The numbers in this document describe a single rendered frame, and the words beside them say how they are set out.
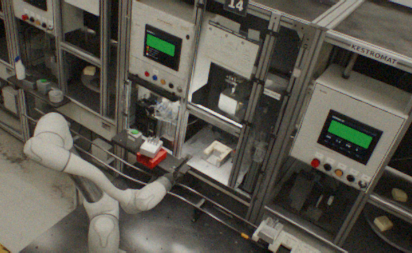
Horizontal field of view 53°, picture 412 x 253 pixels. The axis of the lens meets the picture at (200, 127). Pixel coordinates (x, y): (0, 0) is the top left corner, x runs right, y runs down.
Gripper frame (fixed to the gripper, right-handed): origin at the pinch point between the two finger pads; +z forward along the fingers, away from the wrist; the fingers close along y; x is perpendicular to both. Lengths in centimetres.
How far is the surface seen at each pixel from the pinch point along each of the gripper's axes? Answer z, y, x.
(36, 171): 12, -112, 154
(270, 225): 8, -19, -55
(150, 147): 7.2, -10.5, 31.2
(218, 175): 25.6, -21.4, -10.2
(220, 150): 40.3, -14.7, -1.1
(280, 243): 6, -25, -63
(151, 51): 18, 47, 44
